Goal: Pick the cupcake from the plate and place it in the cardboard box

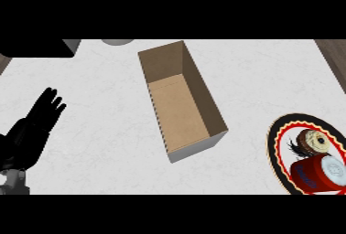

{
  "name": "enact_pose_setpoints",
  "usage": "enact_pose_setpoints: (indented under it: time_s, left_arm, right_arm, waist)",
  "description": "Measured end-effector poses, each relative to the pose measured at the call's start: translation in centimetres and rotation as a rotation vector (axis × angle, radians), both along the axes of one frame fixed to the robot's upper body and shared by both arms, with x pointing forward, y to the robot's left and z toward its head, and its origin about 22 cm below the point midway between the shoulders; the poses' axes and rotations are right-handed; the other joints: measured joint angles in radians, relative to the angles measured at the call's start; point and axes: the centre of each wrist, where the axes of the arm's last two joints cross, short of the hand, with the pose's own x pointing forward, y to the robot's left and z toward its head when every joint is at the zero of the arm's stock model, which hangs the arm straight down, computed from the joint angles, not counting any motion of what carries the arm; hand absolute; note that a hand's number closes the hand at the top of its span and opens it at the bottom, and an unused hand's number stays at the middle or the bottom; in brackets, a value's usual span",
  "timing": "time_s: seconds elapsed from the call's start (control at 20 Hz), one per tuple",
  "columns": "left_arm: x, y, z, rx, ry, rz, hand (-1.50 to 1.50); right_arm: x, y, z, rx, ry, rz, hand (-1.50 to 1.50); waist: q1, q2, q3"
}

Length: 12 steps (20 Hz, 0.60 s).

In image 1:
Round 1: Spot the black and red plate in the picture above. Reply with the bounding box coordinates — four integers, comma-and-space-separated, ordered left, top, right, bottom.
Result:
266, 112, 346, 196

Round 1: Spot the red can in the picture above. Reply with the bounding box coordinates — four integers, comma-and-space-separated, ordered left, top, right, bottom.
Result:
289, 153, 346, 194

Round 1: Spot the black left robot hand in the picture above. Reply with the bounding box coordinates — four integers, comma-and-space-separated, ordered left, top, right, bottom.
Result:
0, 87, 67, 170

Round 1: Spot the chocolate cupcake with cream topping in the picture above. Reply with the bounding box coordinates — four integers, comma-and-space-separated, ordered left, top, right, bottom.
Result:
288, 128, 338, 159

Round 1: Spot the black appliance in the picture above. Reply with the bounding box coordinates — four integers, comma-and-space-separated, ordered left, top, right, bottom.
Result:
0, 38, 82, 59

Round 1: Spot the brown cardboard box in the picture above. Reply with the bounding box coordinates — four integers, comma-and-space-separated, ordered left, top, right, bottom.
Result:
136, 40, 229, 165

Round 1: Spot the brown wooden panel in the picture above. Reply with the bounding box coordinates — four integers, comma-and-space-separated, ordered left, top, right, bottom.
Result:
313, 38, 346, 92

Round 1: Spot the grey round object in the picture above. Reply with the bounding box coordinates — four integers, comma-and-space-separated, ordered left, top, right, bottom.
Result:
100, 38, 134, 47

